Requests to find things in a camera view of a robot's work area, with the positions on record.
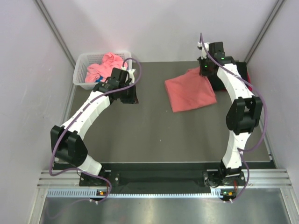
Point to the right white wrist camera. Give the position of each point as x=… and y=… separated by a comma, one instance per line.
x=204, y=48

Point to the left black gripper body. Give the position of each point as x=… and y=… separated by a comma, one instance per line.
x=124, y=95

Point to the folded red t shirt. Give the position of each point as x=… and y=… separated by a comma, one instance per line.
x=246, y=77

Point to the salmon pink t shirt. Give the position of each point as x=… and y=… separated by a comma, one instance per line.
x=189, y=91

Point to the folded black t shirt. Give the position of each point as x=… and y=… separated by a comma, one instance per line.
x=218, y=85

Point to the white plastic basket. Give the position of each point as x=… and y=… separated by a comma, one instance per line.
x=86, y=59

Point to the pink t shirt in basket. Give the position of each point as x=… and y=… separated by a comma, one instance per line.
x=109, y=61

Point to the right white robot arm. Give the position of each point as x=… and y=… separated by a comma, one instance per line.
x=242, y=117

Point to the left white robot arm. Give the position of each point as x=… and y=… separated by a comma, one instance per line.
x=67, y=140

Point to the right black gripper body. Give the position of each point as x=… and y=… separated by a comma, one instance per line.
x=204, y=65

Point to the slotted grey cable duct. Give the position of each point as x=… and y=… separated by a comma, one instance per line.
x=98, y=193

